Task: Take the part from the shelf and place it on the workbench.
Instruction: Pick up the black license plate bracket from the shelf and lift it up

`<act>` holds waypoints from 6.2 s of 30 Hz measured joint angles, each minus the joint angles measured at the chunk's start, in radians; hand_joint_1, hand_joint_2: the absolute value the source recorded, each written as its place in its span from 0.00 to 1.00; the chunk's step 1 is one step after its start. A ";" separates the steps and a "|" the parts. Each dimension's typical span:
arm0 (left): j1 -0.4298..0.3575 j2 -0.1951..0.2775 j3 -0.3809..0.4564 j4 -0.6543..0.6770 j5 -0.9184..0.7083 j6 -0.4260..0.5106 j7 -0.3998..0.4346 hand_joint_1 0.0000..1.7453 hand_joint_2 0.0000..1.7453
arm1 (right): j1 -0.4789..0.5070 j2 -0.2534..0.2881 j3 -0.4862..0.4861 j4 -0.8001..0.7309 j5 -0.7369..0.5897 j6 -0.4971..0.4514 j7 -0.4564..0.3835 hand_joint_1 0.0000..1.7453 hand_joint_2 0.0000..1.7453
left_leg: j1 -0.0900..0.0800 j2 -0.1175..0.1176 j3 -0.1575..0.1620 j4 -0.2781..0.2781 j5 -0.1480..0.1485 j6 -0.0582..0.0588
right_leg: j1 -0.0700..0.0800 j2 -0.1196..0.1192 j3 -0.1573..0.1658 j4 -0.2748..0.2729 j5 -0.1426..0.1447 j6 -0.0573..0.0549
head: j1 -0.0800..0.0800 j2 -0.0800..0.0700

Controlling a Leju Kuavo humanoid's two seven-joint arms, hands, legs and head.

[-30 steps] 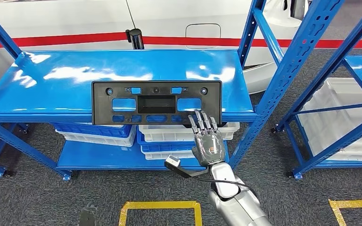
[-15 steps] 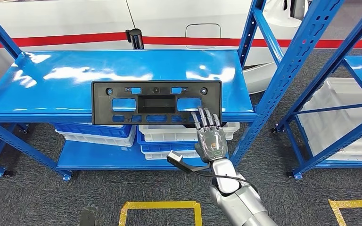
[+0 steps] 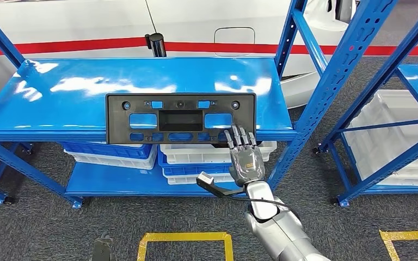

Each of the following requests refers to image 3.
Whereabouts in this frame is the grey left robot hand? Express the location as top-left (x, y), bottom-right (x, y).
top-left (91, 233), bottom-right (116, 261)

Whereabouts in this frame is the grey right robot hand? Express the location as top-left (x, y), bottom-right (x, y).
top-left (224, 124), bottom-right (267, 188)

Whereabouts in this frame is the black plastic plate bracket part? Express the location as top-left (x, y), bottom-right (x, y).
top-left (105, 92), bottom-right (256, 145)

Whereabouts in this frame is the large white plastic crate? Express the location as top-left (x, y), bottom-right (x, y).
top-left (343, 89), bottom-right (418, 187)

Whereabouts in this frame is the yellow floor tape square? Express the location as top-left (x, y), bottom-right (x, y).
top-left (379, 229), bottom-right (418, 261)

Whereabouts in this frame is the red barrier belt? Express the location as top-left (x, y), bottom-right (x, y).
top-left (0, 37), bottom-right (418, 57)

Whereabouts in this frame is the white car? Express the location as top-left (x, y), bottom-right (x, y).
top-left (0, 0), bottom-right (358, 109)

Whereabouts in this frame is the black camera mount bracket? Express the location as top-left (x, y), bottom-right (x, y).
top-left (196, 178), bottom-right (248, 199)

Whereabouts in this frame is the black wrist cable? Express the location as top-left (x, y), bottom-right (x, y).
top-left (230, 195), bottom-right (293, 213)

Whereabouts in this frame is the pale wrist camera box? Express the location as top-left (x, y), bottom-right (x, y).
top-left (196, 171), bottom-right (215, 186)

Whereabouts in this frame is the black barrier post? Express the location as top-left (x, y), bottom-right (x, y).
top-left (144, 32), bottom-right (167, 58)

